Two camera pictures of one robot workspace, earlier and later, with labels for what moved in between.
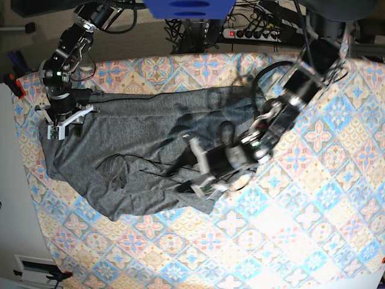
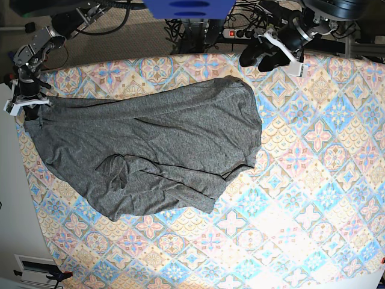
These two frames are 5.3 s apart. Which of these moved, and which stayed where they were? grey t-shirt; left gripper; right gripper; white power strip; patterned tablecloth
Moved: left gripper; right gripper
Stayed: patterned tablecloth; grey t-shirt; white power strip
